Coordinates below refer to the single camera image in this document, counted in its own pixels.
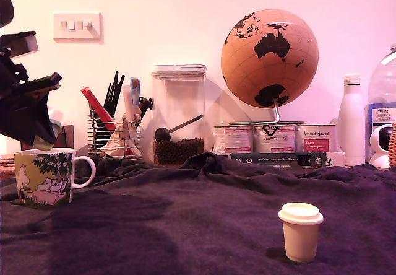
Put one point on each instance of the grey-green coffee capsule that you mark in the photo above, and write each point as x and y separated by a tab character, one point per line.
43	143

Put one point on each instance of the cream coffee capsule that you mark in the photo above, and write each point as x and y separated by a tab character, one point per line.
300	238

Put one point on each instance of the black coffee scoop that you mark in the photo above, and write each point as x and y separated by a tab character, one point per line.
162	134

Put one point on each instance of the coffee beans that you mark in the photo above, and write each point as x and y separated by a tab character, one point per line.
179	151

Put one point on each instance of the white tissue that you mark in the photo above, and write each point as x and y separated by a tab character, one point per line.
57	114

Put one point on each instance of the floral tissue box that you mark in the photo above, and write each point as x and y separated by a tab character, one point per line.
66	137

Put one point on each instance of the stack of cork coasters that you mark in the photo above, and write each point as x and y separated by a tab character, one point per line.
6	163

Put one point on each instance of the cartoon print ceramic mug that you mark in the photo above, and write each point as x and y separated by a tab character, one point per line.
43	176

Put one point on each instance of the red paper packet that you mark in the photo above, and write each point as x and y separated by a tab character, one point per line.
98	109

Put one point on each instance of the black drinking straw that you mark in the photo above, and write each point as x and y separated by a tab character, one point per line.
120	86
108	93
115	83

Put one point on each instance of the crumpled white paper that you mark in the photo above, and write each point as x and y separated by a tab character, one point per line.
118	142

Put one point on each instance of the white paper sachet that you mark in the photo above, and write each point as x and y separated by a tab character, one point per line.
128	101

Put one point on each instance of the blue-topped packet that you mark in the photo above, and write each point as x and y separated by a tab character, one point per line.
135	86

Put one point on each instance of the clear jar with white lid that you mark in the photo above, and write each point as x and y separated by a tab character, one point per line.
179	101

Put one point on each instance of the dark blue cloth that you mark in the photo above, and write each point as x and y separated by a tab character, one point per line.
201	219

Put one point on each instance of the tin with pink label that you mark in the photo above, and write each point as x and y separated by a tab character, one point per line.
233	138

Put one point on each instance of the dark green book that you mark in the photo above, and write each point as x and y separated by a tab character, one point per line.
265	160

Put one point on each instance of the cork globe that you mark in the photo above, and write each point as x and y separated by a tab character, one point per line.
268	64

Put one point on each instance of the metal globe stand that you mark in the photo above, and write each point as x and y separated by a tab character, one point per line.
277	114

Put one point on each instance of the small white box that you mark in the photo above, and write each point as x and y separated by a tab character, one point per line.
336	158

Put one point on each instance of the white insulated bottle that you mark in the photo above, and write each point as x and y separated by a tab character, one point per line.
352	117

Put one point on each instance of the large clear water bottle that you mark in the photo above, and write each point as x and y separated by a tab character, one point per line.
383	86

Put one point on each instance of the wicker basket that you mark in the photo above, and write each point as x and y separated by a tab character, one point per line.
393	145

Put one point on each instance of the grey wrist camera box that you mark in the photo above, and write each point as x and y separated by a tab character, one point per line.
21	44

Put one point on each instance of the white wall light switch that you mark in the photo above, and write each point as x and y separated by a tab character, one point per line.
77	26

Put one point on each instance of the small white round camera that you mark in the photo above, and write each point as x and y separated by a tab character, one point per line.
374	142

